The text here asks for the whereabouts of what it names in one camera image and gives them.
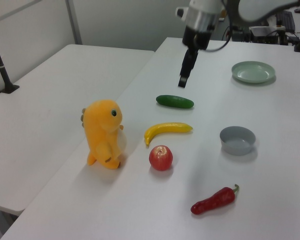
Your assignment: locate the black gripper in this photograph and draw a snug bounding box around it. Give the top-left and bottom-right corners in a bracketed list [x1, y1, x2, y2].
[178, 24, 212, 89]

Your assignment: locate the red apple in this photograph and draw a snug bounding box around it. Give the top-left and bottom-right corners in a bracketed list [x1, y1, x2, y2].
[149, 145, 174, 172]

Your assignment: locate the grey bowl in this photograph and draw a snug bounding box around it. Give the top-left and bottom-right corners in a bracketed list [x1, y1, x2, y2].
[219, 126, 257, 156]

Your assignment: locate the green cucumber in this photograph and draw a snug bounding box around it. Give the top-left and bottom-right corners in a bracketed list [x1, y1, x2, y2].
[155, 94, 195, 110]

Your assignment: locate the pale green plate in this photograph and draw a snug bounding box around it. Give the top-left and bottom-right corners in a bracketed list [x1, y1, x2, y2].
[231, 61, 276, 84]

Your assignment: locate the yellow banana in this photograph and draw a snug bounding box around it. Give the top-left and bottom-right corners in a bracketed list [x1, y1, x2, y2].
[143, 122, 194, 147]

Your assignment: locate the white electronics box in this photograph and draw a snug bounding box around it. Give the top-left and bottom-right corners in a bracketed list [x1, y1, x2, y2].
[249, 25, 281, 39]

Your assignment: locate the black keyboard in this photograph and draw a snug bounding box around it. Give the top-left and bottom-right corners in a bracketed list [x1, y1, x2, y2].
[275, 10, 296, 33]

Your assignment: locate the orange plush dinosaur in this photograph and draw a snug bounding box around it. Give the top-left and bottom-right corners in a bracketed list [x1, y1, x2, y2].
[80, 99, 129, 170]

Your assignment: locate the red chili pepper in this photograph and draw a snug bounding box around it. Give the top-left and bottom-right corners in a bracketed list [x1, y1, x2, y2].
[190, 184, 240, 216]

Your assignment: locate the white side table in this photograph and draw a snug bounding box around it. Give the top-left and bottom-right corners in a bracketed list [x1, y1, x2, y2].
[0, 44, 156, 216]

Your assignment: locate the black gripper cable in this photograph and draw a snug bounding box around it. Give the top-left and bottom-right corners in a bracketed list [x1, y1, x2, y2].
[204, 0, 237, 53]

